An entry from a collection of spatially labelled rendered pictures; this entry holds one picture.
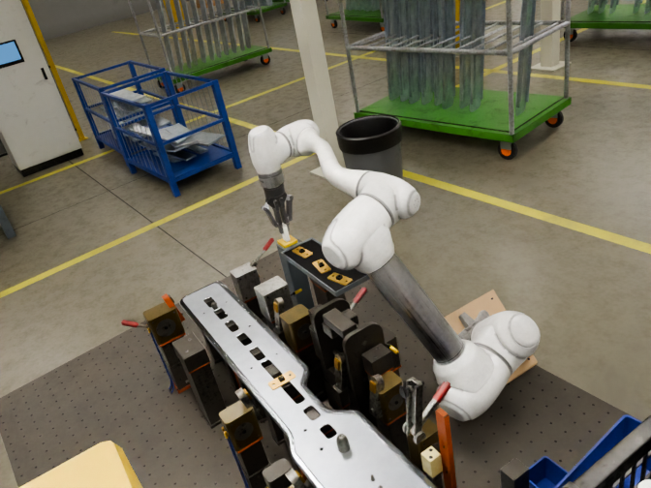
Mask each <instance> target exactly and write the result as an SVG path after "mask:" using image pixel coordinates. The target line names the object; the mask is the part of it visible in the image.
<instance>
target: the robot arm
mask: <svg viewBox="0 0 651 488"><path fill-rule="evenodd" d="M248 145H249V152H250V156H251V160H252V163H253V166H254V167H255V169H256V171H257V175H258V177H259V181H260V184H261V186H262V187H263V191H264V195H265V205H264V206H262V207H261V209H262V210H264V212H265V213H266V215H267V217H268V219H269V221H270V222H271V224H272V225H273V226H275V227H276V228H278V229H279V232H280V233H281V234H282V235H283V239H284V240H285V241H287V242H288V241H290V237H289V233H288V231H290V228H289V224H290V223H289V221H291V220H292V219H293V199H294V197H293V196H292V195H290V194H288V195H287V193H286V192H285V188H284V184H283V182H284V180H285V179H284V175H283V171H282V168H281V164H282V163H283V162H284V161H285V160H286V159H288V158H290V157H292V156H294V157H298V156H310V155H311V154H313V153H317V155H318V158H319V162H320V165H321V169H322V172H323V174H324V176H325V179H326V180H327V181H328V182H329V183H330V184H331V185H333V186H334V187H336V188H337V189H339V190H341V191H342V192H344V193H346V194H348V195H349V196H351V197H352V198H354V200H352V201H351V202H349V203H348V204H347V205H346V206H345V207H344V208H343V209H342V211H341V212H340V213H339V214H338V215H337V216H336V217H335V218H334V220H333V221H332V222H331V224H330V225H329V227H328V228H327V230H326V232H325V236H324V238H323V242H322V251H323V254H324V256H325V258H326V259H327V260H328V262H330V263H331V264H332V265H333V266H335V267H337V268H339V269H342V270H351V269H356V270H357V271H358V272H361V273H364V274H367V275H368V276H369V278H370V279H371V280H372V281H373V283H374V284H375V285H376V287H377V288H378V289H379V290H380V292H381V293H382V294H383V295H384V297H385V298H386V299H387V301H388V302H389V303H390V305H391V306H392V307H393V308H394V310H395V311H396V312H397V313H398V314H399V315H400V317H401V318H402V319H403V320H404V321H405V322H406V323H407V325H408V326H409V327H410V328H411V330H412V331H413V332H414V333H415V335H416V336H417V337H418V339H419V340H420V341H421V343H422V344H423V345H424V346H425V348H426V349H427V350H428V351H429V353H430V354H431V355H432V357H433V358H434V360H433V372H434V374H435V377H436V380H437V384H438V385H439V386H438V388H437V390H438V389H439V388H440V386H441V385H442V383H443V382H444V381H448V382H449V383H450V386H451V388H450V389H449V391H448V393H447V394H446V395H445V397H444V398H443V400H442V401H441V403H439V405H440V407H441V409H443V410H444V411H445V412H447V413H448V414H449V416H451V417H453V418H455V419H457V420H459V421H468V420H473V419H475V418H477V417H478V416H480V415H481V414H483V413H484V412H486V411H487V410H488V409H489V408H490V406H491V405H492V404H493V403H494V401H495V400H496V399H497V397H498V396H499V395H500V393H501V392H502V390H503V388H504V387H505V385H506V384H507V382H508V380H509V378H510V376H511V375H512V373H513V372H514V371H515V370H516V369H517V368H518V367H519V366H520V365H521V364H522V363H523V362H524V361H525V360H526V359H527V357H529V356H530V355H532V354H533V353H534V352H535V350H536V349H537V347H538V344H539V342H540V337H541V334H540V330H539V328H538V326H537V325H536V324H535V322H534V321H533V320H532V319H531V318H529V317H528V316H526V315H525V314H523V313H521V312H516V311H504V312H500V313H497V314H495V315H492V316H489V314H488V312H487V311H485V310H482V311H480V312H479V314H478V316H477V317H476V318H475V319H474V320H473V319H472V318H471V317H470V316H469V315H467V314H466V313H465V312H464V313H463V314H461V315H460V316H459V319H460V320H461V322H462V324H463V326H464V327H465V328H464V329H463V330H462V331H461V332H460V333H459V334H458V335H457V334H456V332H455V331H454V330H453V328H452V327H451V326H450V324H449V323H448V322H447V320H446V319H445V318H444V316H443V315H442V314H441V312H440V311H439V310H438V308H437V307H436V306H435V304H434V303H433V302H432V300H431V299H430V298H429V297H428V295H427V294H426V293H425V291H424V290H423V289H422V287H421V286H420V285H419V283H418V282H417V280H416V279H415V278H414V276H413V275H412V274H411V273H410V271H409V270H408V269H407V267H406V266H405V265H404V263H403V262H402V261H401V259H400V258H399V257H398V256H397V255H396V254H395V252H394V244H393V242H392V238H391V234H390V230H389V229H390V228H391V227H392V226H393V225H394V224H395V223H397V222H398V221H399V220H400V218H401V219H407V218H410V217H412V216H414V215H415V213H416V212H417V211H418V210H419V206H420V196H419V193H418V192H417V191H416V189H415V188H414V187H412V186H411V185H410V184H409V183H407V182H405V181H404V180H402V179H400V178H397V177H395V176H392V175H389V174H386V173H382V172H376V171H370V170H355V169H347V168H342V167H341V166H340V165H339V163H338V161H337V159H336V157H335V155H334V153H333V150H332V148H331V146H330V145H329V144H328V142H327V141H325V140H324V139H323V138H321V137H320V130H319V127H318V126H317V124H316V123H315V122H313V121H311V120H298V121H295V122H293V123H291V124H289V125H287V126H285V127H283V128H281V129H280V130H279V131H277V132H275V133H274V132H273V130H272V129H271V128H269V127H268V126H266V125H263V126H259V127H256V128H254V129H253V130H251V131H250V133H249V135H248ZM285 202H286V209H285ZM268 206H271V207H272V209H273V212H274V216H275V219H274V218H273V216H272V214H271V212H270V211H269V210H268V209H269V207H268ZM279 209H280V213H281V217H282V221H283V223H282V221H281V217H280V213H279ZM275 220H276V221H275ZM437 390H436V392H437Z"/></svg>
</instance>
